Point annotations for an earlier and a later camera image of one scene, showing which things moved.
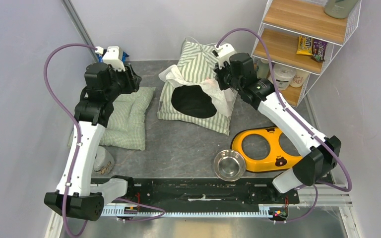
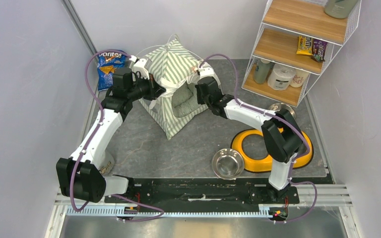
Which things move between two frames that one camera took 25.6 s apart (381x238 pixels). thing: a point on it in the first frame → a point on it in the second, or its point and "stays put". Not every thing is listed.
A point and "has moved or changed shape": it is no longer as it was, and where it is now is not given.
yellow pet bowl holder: (275, 159) stays put
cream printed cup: (299, 78) stays put
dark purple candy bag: (319, 47) stays put
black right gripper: (222, 85) → (200, 100)
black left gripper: (132, 80) → (155, 89)
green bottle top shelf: (340, 9) stays put
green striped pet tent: (189, 92) has moved or changed shape
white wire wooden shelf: (304, 40) stays put
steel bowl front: (229, 165) stays put
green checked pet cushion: (126, 128) → (184, 99)
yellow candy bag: (304, 45) stays put
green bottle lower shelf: (262, 69) stays put
